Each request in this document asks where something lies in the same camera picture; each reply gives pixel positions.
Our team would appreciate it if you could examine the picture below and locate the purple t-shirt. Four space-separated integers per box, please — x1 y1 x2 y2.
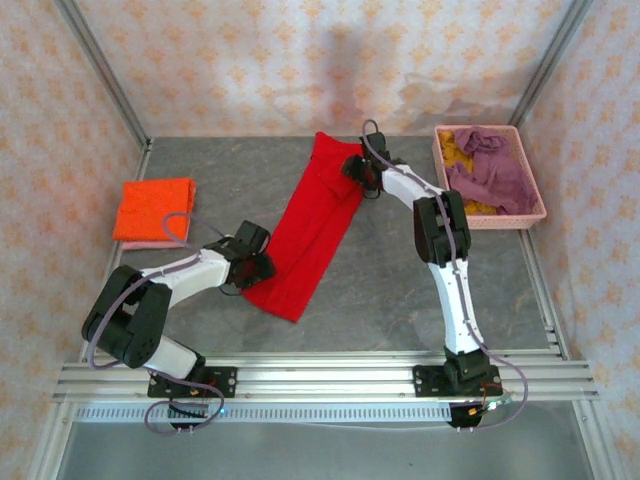
444 126 541 215

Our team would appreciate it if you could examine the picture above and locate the pink plastic basket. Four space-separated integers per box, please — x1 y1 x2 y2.
432 124 548 231

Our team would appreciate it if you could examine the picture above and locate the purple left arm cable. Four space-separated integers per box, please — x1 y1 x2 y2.
87 212 236 437

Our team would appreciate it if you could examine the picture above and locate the yellow t-shirt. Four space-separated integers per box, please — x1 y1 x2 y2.
438 128 501 217

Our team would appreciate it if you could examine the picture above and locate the aluminium frame post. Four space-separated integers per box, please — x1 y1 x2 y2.
507 0 596 129
52 0 152 151

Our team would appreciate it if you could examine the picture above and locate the folded orange t-shirt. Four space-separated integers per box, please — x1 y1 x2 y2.
111 177 198 242

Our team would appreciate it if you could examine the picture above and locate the aluminium mounting rail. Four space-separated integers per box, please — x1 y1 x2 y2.
52 352 599 401

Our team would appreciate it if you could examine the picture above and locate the slotted grey cable duct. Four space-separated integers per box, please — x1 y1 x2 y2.
74 403 454 424

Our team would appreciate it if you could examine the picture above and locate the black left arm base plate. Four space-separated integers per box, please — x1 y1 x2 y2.
147 366 238 400

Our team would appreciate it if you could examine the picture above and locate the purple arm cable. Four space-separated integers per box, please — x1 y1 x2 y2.
360 118 531 436
87 212 236 437

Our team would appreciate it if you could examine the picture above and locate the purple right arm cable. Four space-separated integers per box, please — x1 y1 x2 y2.
360 118 531 436

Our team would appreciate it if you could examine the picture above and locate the red t-shirt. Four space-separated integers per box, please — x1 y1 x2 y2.
242 131 371 325

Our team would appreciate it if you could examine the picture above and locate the folded pink t-shirt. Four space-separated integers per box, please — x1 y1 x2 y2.
121 239 184 251

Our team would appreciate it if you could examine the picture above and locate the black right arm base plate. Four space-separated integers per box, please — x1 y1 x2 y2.
412 364 504 400

